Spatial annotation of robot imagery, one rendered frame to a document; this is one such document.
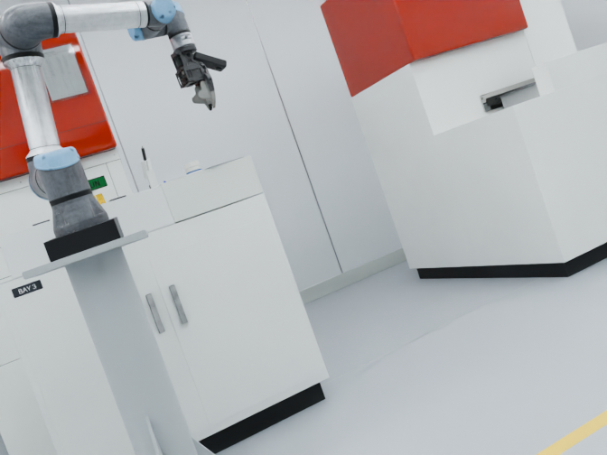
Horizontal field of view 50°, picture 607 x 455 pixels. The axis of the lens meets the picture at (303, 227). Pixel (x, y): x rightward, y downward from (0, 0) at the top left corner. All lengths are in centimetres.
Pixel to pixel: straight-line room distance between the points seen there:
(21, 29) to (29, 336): 95
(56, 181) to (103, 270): 27
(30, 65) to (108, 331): 80
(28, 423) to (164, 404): 114
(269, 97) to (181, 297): 274
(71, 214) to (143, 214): 50
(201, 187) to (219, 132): 231
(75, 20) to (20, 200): 111
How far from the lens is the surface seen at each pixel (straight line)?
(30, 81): 207
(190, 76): 220
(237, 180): 241
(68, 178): 188
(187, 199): 236
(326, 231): 483
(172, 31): 225
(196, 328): 235
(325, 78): 505
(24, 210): 293
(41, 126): 205
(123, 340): 186
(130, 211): 232
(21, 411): 296
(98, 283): 185
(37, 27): 199
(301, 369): 248
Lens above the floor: 78
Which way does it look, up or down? 3 degrees down
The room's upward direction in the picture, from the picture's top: 19 degrees counter-clockwise
